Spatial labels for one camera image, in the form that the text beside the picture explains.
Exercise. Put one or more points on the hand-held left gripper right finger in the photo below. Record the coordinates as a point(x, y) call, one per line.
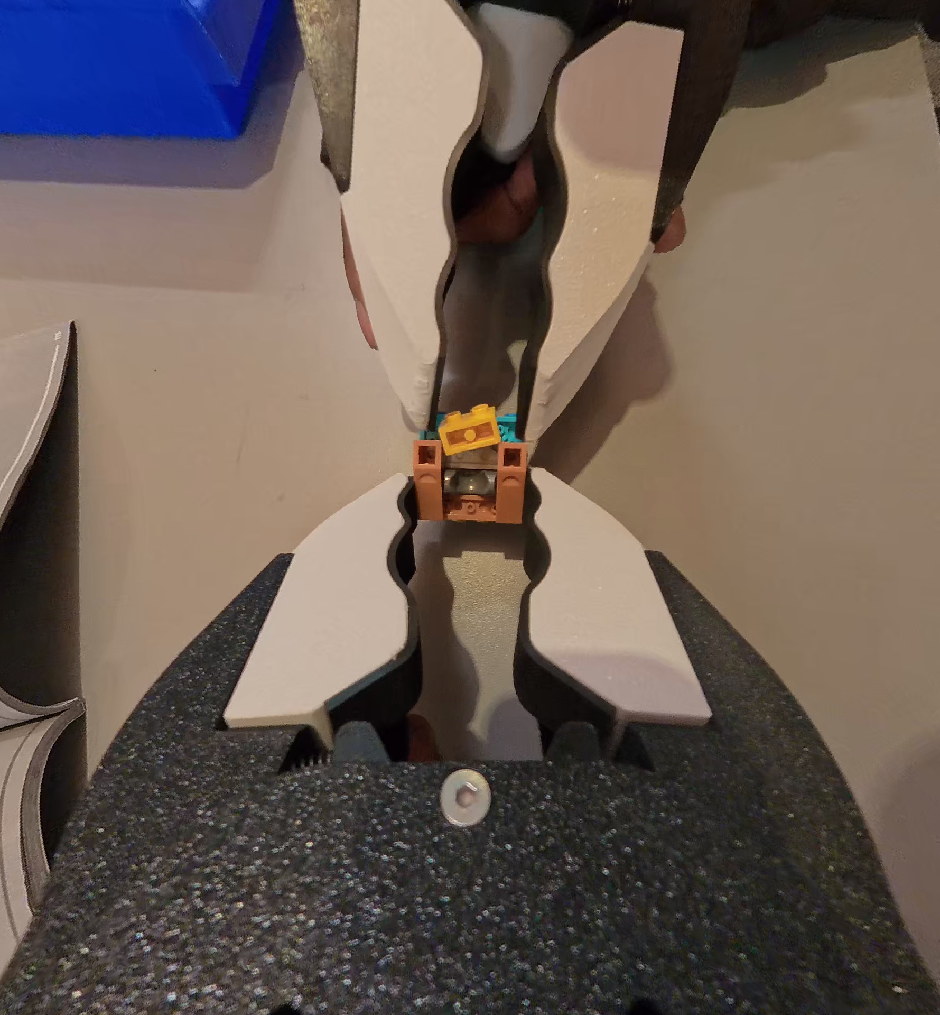
point(604, 618)

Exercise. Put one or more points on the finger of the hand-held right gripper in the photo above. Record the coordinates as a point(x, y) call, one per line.
point(612, 174)
point(406, 158)

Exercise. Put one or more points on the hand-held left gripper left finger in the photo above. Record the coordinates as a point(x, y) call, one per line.
point(335, 618)

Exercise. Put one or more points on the brown teal toy brick model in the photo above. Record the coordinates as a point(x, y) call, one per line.
point(430, 492)

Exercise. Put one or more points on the yellow toy brick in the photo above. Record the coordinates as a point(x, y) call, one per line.
point(470, 434)

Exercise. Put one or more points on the grey instruction booklet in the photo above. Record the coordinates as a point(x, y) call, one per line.
point(2, 476)

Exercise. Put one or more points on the grey desk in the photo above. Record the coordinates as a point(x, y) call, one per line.
point(795, 396)

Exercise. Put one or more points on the person's right hand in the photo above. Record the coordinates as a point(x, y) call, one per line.
point(501, 206)

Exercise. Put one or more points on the blue storage bin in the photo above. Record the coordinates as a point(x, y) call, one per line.
point(121, 63)

